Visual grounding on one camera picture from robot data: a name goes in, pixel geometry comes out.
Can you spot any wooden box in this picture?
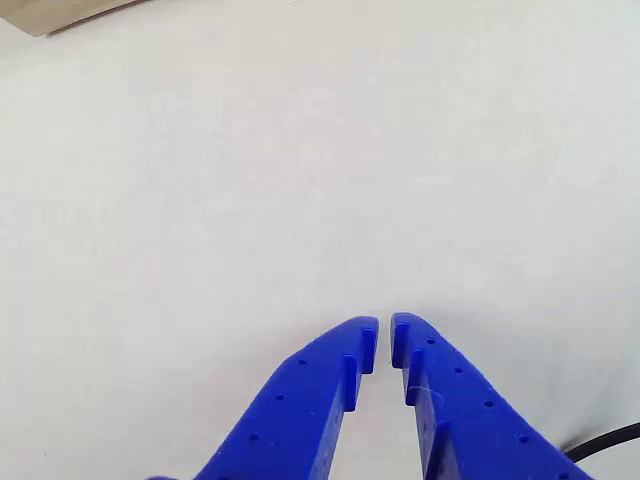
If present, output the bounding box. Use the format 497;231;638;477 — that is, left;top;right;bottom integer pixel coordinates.
0;0;143;38

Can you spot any black cable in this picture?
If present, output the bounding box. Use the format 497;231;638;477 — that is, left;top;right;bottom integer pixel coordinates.
563;422;640;462

